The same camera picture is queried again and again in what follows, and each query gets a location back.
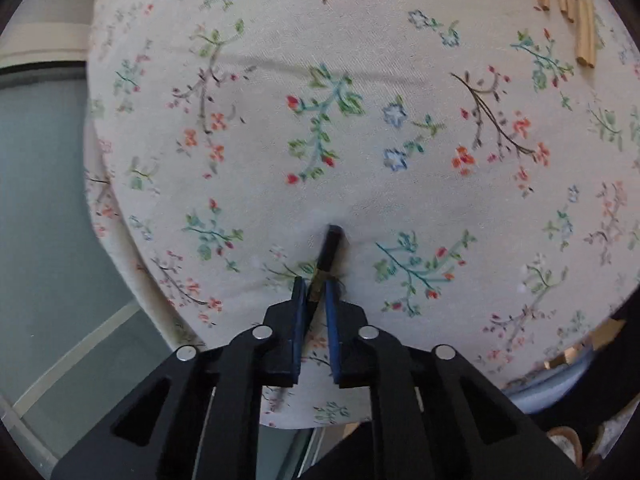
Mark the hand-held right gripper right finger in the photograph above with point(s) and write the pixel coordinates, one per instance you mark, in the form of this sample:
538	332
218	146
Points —
334	320

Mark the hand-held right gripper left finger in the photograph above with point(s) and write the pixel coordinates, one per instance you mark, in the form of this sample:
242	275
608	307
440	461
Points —
299	310

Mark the floral tablecloth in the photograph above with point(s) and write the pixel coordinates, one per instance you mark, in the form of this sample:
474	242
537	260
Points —
400	185

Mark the light blue round stool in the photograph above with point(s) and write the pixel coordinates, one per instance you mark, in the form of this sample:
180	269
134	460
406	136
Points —
550	390

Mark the beige slipper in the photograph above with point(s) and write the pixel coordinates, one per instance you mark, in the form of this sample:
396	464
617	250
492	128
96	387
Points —
566	444

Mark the frosted glass door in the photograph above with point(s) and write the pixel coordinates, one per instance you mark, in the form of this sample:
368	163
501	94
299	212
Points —
50	210

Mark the pile of wooden chopsticks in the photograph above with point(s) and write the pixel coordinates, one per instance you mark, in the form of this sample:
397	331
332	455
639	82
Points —
584	35

